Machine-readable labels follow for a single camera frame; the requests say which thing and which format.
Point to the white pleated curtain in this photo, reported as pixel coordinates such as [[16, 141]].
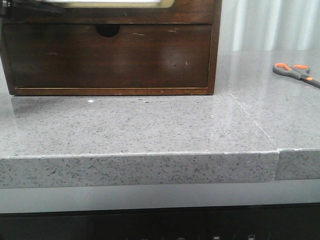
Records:
[[269, 25]]

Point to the dark wooden drawer cabinet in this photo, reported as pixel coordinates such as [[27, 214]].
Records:
[[21, 9]]

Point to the grey orange scissors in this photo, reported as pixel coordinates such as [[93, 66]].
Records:
[[297, 71]]

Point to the black appliance control panel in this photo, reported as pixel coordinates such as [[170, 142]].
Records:
[[253, 222]]

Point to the lower dark wooden drawer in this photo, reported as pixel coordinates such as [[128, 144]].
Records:
[[77, 56]]

